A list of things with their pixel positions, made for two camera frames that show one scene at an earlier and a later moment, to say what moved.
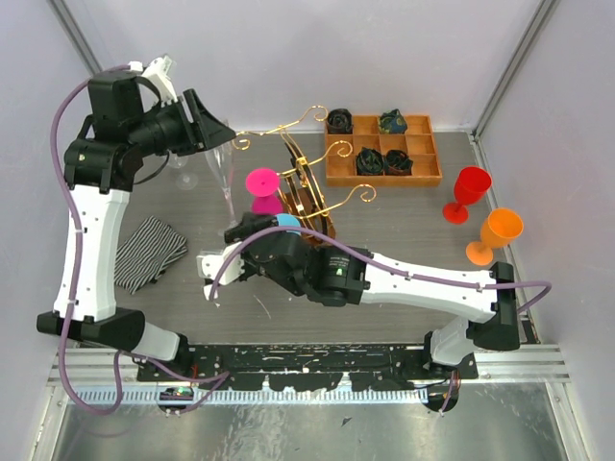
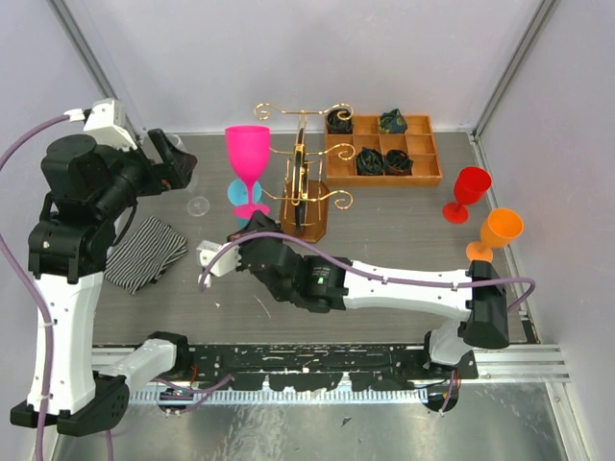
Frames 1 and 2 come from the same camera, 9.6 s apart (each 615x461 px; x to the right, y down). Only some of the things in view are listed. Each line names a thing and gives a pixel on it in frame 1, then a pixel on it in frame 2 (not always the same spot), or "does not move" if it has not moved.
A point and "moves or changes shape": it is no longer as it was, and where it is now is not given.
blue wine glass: (287, 219) → (237, 193)
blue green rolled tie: (392, 122) does not move
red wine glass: (470, 187) does not move
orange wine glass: (500, 228) does not move
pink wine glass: (263, 183) → (248, 148)
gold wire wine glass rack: (301, 196) moves or changes shape
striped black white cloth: (146, 254) does not move
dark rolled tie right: (397, 162) does not move
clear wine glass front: (221, 161) → (198, 206)
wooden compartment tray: (417, 141) does not move
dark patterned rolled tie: (369, 162) does not move
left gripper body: (170, 128) → (165, 175)
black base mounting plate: (259, 366) does not move
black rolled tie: (339, 121) does not move
